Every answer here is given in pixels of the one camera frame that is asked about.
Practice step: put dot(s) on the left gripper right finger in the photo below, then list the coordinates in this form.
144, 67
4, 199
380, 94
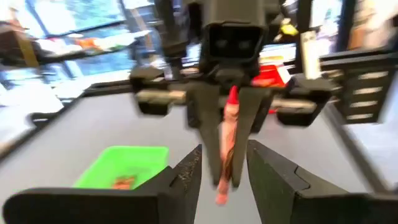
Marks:
295, 202

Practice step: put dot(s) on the silver metal bracket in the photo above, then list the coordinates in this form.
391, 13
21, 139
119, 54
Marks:
310, 56

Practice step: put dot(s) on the black gantry beam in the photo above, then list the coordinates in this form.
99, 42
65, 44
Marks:
360, 87

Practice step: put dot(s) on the green plastic basket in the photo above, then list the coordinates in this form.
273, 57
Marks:
124, 161

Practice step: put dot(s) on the red plastic basket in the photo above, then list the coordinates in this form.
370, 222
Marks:
270, 76

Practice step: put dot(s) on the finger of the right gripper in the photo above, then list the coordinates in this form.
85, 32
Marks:
208, 130
245, 130

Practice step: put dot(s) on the black office desk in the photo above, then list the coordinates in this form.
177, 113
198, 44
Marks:
77, 46

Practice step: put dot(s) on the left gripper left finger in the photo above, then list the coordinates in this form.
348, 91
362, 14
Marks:
161, 202

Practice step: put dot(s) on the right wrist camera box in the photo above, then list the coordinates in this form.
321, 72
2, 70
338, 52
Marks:
236, 34

